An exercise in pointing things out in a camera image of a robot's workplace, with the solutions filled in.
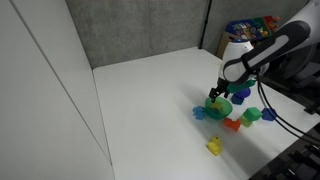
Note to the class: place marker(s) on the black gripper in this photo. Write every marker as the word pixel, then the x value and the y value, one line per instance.
pixel 222 86

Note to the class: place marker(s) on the yellow star-shaped toy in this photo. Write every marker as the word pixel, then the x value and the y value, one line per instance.
pixel 218 106

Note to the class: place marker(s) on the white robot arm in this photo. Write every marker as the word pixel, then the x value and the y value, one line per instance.
pixel 266 53

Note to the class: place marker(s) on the light blue rubber toy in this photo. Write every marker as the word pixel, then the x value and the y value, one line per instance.
pixel 199 112

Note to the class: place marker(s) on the orange rubber bear toy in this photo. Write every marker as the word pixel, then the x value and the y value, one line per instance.
pixel 232 124

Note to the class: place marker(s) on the yellow rubber bear toy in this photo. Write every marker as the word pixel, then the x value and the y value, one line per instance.
pixel 215 146

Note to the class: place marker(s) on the wooden toy shelf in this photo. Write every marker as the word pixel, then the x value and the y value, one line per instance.
pixel 224 41

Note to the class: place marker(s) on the teal blue block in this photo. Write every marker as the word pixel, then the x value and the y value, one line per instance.
pixel 236 99

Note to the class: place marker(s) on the green plastic bowl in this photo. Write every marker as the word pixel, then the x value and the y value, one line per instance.
pixel 215 114

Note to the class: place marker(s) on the green cube block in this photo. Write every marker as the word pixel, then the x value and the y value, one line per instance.
pixel 252 113

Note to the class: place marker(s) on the light green block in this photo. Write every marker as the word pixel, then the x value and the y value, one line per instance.
pixel 245 122

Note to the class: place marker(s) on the blue hexagon block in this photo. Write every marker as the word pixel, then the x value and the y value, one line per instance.
pixel 267 115

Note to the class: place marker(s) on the blue storage bin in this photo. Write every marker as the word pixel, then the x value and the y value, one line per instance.
pixel 243 28

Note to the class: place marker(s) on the black vertical pole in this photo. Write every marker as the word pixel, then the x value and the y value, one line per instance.
pixel 204 23

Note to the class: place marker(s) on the red storage bin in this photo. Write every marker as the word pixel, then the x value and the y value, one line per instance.
pixel 270 21

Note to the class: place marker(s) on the black clamp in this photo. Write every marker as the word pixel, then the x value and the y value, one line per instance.
pixel 313 108

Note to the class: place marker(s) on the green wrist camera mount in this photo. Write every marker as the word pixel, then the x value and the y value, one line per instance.
pixel 240 86

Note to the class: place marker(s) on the black metal frame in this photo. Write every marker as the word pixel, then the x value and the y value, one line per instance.
pixel 296 163

